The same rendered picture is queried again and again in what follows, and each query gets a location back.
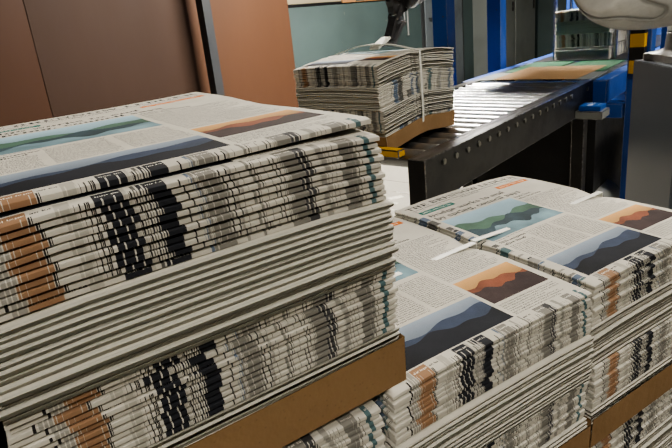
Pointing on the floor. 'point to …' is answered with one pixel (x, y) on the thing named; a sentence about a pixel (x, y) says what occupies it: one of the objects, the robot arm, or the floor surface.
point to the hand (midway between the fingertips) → (369, 22)
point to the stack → (521, 321)
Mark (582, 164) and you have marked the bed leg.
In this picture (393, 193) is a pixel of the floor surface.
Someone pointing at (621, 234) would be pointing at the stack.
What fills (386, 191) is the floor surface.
